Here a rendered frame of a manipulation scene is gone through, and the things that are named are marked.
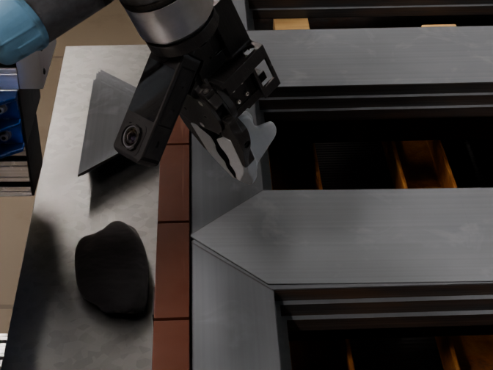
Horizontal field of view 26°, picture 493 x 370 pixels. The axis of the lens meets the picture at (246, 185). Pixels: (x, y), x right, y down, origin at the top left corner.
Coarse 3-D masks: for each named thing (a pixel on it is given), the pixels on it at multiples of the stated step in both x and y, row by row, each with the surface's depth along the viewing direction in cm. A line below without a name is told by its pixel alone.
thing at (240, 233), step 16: (240, 208) 130; (256, 208) 130; (224, 224) 127; (240, 224) 127; (256, 224) 127; (224, 240) 125; (240, 240) 125; (256, 240) 125; (224, 256) 122; (240, 256) 122; (256, 256) 122; (256, 272) 120
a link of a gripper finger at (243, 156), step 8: (216, 112) 102; (224, 112) 102; (224, 120) 102; (232, 120) 101; (240, 120) 102; (224, 128) 102; (232, 128) 102; (240, 128) 102; (224, 136) 104; (232, 136) 102; (240, 136) 102; (248, 136) 103; (240, 144) 103; (248, 144) 104; (240, 152) 104; (248, 152) 105; (240, 160) 106; (248, 160) 106
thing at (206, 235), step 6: (210, 222) 127; (204, 228) 127; (210, 228) 127; (192, 234) 126; (198, 234) 126; (204, 234) 126; (210, 234) 126; (198, 240) 125; (204, 240) 125; (210, 240) 125; (210, 246) 124
